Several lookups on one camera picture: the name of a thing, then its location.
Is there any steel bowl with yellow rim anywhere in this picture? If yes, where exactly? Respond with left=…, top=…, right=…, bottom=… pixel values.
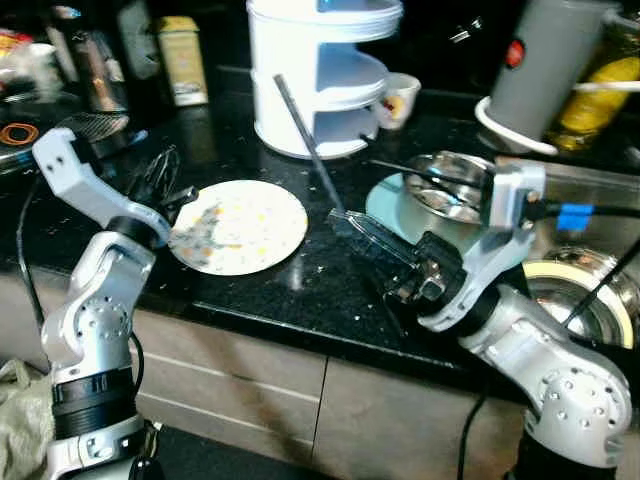
left=519, top=246, right=640, bottom=350

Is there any teal round plate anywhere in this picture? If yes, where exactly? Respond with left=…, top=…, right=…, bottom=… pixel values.
left=364, top=171, right=503, bottom=263

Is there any black cable with blue plug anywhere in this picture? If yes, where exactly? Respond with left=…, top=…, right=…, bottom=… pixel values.
left=525, top=202, right=640, bottom=333

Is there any stainless steel bowl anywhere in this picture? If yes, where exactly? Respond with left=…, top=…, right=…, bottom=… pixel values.
left=398, top=151, right=501, bottom=257

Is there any white tiered plastic rack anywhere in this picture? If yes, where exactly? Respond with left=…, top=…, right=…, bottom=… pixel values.
left=246, top=0, right=405, bottom=162

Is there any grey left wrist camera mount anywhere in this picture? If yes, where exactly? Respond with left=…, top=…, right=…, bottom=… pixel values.
left=32, top=127, right=173, bottom=247

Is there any dark glass bottle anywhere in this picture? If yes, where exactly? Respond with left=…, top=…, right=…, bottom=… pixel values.
left=114, top=0, right=163, bottom=83
left=72, top=28, right=132, bottom=114

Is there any beige kitchen base cabinet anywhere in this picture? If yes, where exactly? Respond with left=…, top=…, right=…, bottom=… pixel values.
left=0, top=268, right=640, bottom=480

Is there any yellow oil bottle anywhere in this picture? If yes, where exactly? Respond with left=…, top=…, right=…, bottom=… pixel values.
left=548, top=15, right=640, bottom=153

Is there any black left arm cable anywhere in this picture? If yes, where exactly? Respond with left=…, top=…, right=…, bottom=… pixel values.
left=16, top=172, right=48, bottom=333

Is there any olive green bag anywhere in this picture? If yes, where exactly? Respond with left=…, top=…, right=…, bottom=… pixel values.
left=0, top=358, right=56, bottom=480

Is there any black mesh strainer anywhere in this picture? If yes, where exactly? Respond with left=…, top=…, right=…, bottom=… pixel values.
left=58, top=111, right=132, bottom=143

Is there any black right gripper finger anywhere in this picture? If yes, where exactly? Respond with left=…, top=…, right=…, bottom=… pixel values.
left=352, top=250, right=421, bottom=305
left=328, top=207, right=421, bottom=273

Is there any steel fork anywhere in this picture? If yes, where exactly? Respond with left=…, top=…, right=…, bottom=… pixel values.
left=368, top=157, right=485, bottom=194

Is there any grey cylinder with red button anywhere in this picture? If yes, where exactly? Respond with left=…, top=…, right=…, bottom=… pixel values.
left=486, top=0, right=618, bottom=142

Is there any white cartoon cat cup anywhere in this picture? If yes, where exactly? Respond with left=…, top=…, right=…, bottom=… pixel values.
left=374, top=72, right=423, bottom=132

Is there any orange ringed stove burner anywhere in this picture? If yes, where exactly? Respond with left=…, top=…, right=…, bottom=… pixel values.
left=0, top=119, right=42, bottom=148

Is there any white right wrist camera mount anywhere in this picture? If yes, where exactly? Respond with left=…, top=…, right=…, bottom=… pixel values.
left=417, top=160, right=549, bottom=334

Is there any yellow tin box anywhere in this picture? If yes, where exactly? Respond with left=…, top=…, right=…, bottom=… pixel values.
left=156, top=15, right=210, bottom=108

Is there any dirty white round plate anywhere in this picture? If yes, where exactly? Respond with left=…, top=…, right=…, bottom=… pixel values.
left=167, top=179, right=310, bottom=278

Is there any stainless steel sink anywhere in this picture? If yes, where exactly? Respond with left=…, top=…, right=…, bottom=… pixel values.
left=494, top=154, right=640, bottom=353

